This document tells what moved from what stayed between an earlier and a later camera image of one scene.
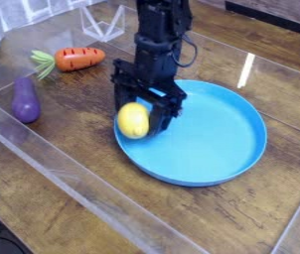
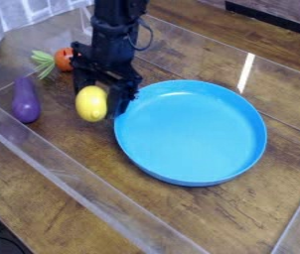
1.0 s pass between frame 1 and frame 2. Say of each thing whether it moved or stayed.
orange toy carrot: stayed
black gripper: moved
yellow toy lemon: moved
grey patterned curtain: stayed
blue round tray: stayed
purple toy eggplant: stayed
